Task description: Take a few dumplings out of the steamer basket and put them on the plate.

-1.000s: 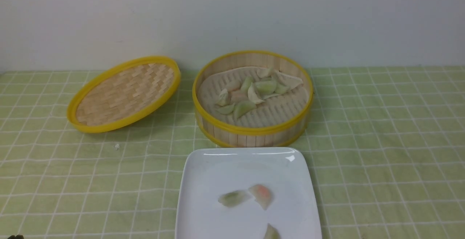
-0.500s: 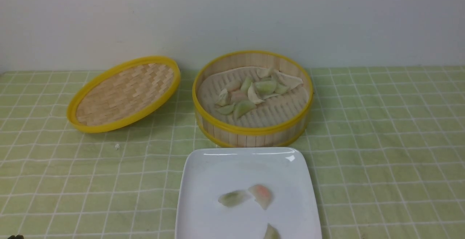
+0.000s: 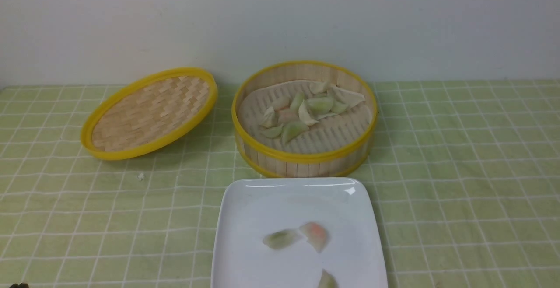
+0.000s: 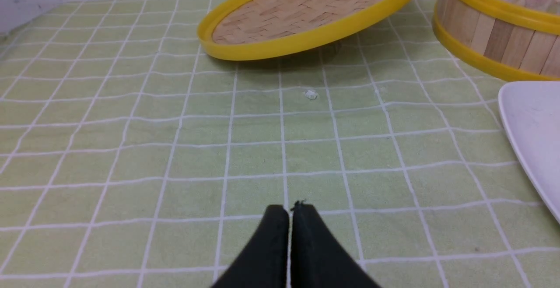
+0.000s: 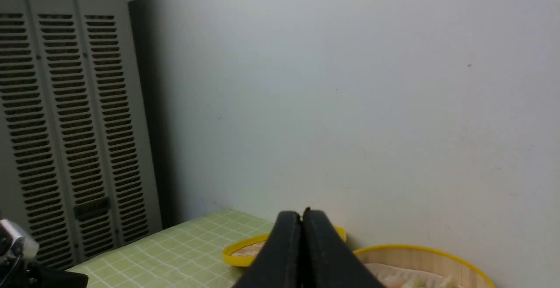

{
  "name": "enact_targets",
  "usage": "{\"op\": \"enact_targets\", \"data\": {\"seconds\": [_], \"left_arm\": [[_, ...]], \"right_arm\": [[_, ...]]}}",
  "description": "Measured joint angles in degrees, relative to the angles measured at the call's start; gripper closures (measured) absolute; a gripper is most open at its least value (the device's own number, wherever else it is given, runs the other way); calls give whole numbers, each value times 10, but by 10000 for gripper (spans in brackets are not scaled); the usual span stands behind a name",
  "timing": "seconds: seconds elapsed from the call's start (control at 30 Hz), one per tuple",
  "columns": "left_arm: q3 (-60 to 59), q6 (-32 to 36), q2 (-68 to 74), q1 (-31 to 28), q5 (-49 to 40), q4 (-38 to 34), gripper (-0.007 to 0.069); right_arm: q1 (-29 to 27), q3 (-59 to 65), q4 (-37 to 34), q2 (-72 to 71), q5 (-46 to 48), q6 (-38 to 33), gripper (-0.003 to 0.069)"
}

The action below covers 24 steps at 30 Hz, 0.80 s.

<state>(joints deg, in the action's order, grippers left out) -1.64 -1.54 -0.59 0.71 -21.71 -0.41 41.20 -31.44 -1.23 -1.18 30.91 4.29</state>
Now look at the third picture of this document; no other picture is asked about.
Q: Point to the green dumpling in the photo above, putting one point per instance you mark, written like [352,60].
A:
[272,132]
[291,130]
[320,105]
[281,239]

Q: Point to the pink dumpling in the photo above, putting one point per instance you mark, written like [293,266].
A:
[286,116]
[317,236]

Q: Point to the pale green dumpling plate edge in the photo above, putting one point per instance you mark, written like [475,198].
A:
[327,280]

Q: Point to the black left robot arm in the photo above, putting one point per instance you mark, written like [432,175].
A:
[19,285]

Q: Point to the white square plate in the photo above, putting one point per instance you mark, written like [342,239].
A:
[254,208]

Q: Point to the pale dumpling left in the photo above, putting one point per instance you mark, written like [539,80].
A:
[269,118]

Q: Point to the pale dumpling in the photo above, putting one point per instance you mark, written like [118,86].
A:
[319,87]
[305,116]
[269,118]

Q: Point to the pink dumpling in steamer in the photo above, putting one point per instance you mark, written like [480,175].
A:
[286,116]

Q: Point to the pale dumpling centre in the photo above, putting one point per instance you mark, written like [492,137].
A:
[305,116]

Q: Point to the bamboo steamer basket yellow rim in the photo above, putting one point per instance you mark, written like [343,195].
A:
[278,164]

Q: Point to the white steamer liner paper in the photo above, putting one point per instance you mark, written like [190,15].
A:
[333,131]

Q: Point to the pale dumpling back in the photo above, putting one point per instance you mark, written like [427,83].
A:
[319,87]

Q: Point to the woven bamboo steamer lid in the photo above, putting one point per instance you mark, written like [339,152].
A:
[149,114]

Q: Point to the green checkered tablecloth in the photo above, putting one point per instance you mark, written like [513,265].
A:
[463,178]

